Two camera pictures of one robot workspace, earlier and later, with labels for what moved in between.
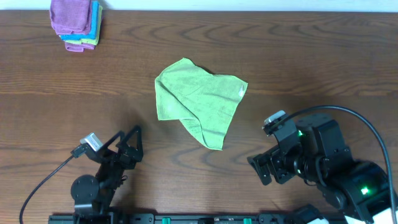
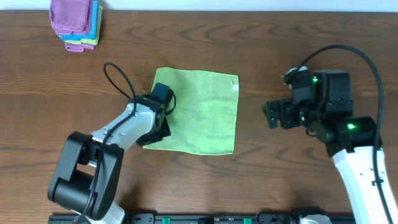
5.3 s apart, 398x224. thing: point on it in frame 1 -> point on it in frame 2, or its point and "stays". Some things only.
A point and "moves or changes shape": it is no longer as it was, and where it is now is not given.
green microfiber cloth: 204,102 moves or changes shape
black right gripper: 261,168 -> 285,106
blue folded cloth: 94,32 stays
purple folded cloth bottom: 76,46 stays
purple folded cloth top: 70,17 stays
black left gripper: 116,156 -> 158,134
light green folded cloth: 90,41 stays
